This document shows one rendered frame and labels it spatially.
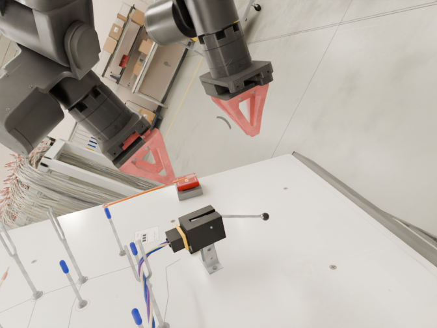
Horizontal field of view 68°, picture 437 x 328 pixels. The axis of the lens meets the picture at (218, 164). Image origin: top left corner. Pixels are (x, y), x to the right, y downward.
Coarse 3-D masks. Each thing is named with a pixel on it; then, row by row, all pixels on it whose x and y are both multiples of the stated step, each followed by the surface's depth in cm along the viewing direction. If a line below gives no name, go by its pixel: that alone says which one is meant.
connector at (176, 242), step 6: (174, 228) 49; (168, 234) 48; (174, 234) 47; (180, 234) 47; (186, 234) 47; (168, 240) 47; (174, 240) 46; (180, 240) 47; (174, 246) 46; (180, 246) 47; (174, 252) 47
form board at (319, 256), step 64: (256, 192) 70; (320, 192) 65; (0, 256) 65; (64, 256) 61; (192, 256) 54; (256, 256) 52; (320, 256) 49; (384, 256) 47; (0, 320) 49; (64, 320) 47; (128, 320) 45; (192, 320) 43; (256, 320) 41; (320, 320) 39; (384, 320) 38
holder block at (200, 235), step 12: (192, 216) 49; (204, 216) 48; (216, 216) 48; (192, 228) 46; (204, 228) 47; (216, 228) 48; (192, 240) 47; (204, 240) 48; (216, 240) 49; (192, 252) 47
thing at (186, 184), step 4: (180, 176) 76; (184, 176) 75; (184, 180) 73; (188, 180) 73; (192, 180) 72; (196, 180) 72; (176, 184) 72; (180, 184) 72; (184, 184) 72; (188, 184) 72; (192, 184) 72; (196, 184) 72; (180, 188) 71; (184, 188) 72; (188, 188) 72
